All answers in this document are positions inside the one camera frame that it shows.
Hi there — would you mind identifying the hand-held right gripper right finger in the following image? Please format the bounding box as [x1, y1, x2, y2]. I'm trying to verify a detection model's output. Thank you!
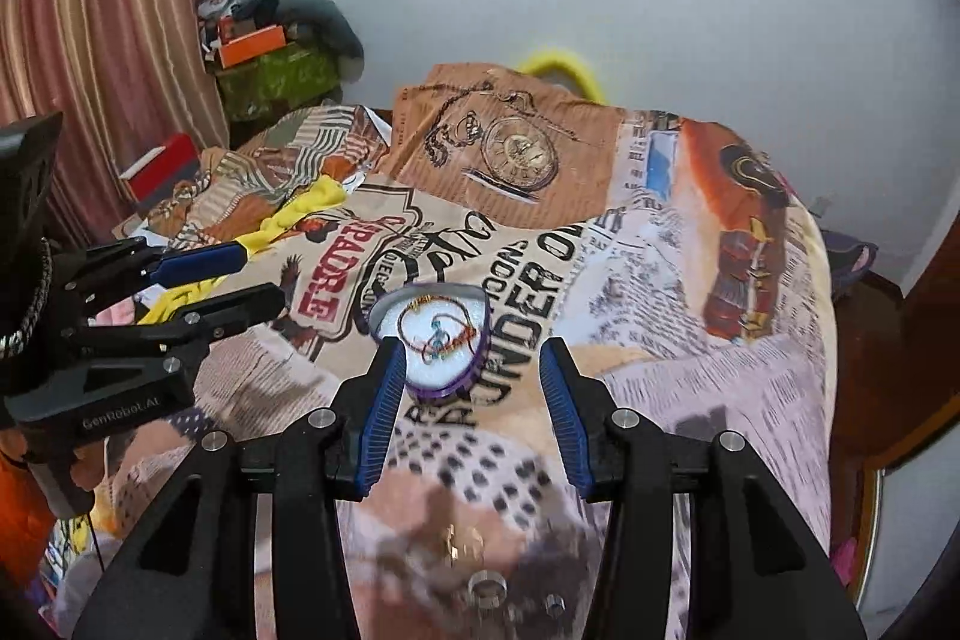
[538, 336, 867, 640]

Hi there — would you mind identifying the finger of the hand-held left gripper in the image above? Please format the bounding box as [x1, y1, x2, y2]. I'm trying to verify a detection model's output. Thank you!
[73, 282, 288, 377]
[64, 237, 250, 313]

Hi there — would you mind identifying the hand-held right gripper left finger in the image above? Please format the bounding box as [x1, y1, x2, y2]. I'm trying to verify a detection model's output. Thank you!
[71, 334, 410, 640]

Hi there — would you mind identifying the purple jewelry box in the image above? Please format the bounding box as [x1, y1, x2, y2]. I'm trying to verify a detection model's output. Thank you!
[367, 282, 493, 405]

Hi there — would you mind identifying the beaded cord bracelet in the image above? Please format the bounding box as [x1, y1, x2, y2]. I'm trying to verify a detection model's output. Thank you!
[396, 299, 481, 360]

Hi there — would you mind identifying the red box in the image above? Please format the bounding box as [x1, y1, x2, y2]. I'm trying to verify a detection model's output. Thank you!
[120, 132, 200, 203]

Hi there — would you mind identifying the yellow cloth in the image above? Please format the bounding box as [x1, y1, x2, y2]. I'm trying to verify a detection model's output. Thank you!
[139, 175, 350, 326]

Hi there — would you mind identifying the printed blanket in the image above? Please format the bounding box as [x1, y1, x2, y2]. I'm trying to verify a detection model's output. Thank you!
[45, 62, 838, 640]

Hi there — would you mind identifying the green cloth bundle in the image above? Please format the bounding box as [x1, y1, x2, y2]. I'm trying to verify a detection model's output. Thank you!
[214, 44, 343, 124]

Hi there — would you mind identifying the orange box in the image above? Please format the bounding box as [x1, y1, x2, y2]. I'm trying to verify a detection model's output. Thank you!
[217, 26, 288, 70]

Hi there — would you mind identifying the striped pink curtain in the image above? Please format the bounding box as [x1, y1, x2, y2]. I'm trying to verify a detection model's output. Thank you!
[0, 0, 235, 251]

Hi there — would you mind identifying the purple cloth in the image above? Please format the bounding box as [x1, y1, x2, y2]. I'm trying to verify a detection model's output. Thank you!
[821, 229, 879, 301]

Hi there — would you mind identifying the yellow hoop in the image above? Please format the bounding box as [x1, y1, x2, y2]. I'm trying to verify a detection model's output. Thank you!
[520, 49, 605, 105]

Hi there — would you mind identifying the gold ring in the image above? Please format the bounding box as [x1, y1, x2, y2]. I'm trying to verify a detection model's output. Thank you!
[441, 524, 481, 562]

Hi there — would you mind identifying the wide silver ring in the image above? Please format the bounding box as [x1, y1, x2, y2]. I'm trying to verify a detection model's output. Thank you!
[466, 571, 509, 608]

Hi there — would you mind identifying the wooden bed frame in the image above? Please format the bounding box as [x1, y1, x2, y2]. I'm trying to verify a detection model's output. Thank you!
[825, 269, 960, 611]

